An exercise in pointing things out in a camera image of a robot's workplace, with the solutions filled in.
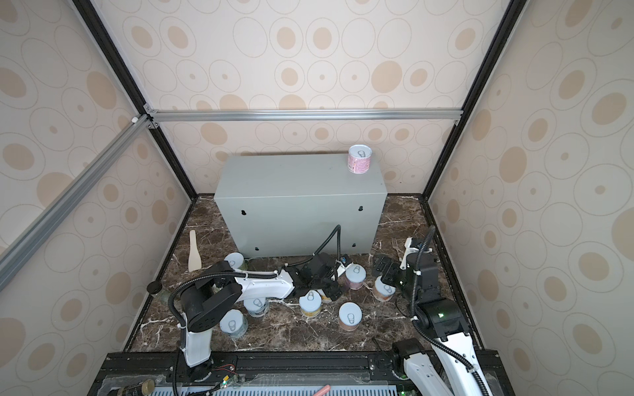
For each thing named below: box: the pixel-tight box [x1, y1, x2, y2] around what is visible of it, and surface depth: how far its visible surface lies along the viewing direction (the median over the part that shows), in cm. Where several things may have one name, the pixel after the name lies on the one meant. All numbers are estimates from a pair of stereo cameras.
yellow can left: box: [298, 289, 322, 318], surface depth 83 cm
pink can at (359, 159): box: [347, 144, 373, 175], surface depth 79 cm
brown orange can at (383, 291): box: [373, 275, 397, 302], surface depth 86 cm
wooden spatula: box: [188, 229, 203, 273], surface depth 102 cm
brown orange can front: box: [338, 301, 364, 332], surface depth 81 cm
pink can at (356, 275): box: [345, 263, 367, 290], surface depth 89 cm
